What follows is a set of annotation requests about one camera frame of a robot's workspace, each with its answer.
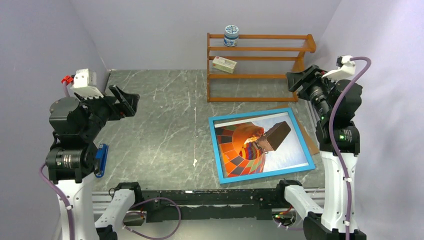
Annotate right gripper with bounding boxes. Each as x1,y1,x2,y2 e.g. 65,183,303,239
286,64,340,120

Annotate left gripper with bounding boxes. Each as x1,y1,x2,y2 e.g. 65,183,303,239
75,83,139,139

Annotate brown cardboard backing board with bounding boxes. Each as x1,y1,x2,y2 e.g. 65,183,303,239
273,102,320,156

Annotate hot air balloon photo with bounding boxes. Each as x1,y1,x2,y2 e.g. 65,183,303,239
213,111,308,178

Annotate blue wooden picture frame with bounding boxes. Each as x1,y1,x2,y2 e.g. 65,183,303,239
208,107,316,185

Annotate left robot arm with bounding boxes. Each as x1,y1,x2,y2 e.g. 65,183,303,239
42,85,143,240

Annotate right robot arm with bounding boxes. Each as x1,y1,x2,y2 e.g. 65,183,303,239
274,65,367,240

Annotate blue stapler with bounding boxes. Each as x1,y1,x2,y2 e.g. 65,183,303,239
94,143,109,179

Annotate orange wooden shelf rack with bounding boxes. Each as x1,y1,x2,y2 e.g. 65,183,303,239
206,33,317,103

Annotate small white green box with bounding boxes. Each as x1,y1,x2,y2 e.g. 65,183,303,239
212,56,238,74

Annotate blue white ceramic jar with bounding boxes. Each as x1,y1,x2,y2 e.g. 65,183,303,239
223,25,239,47

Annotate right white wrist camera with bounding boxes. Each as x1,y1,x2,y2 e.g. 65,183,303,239
322,55,356,81

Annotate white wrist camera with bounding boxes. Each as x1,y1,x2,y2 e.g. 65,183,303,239
61,68,104,100
322,55,356,81

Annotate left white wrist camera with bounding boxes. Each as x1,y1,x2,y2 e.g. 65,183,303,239
61,68,104,100

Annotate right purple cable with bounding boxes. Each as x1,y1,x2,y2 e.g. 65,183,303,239
328,56,372,240

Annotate purple cable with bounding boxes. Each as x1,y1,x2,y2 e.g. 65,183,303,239
39,82,182,240
328,56,372,240

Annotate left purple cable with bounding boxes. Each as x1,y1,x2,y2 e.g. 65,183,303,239
39,82,182,240

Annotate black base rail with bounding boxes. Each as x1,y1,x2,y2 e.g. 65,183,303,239
130,187,290,223

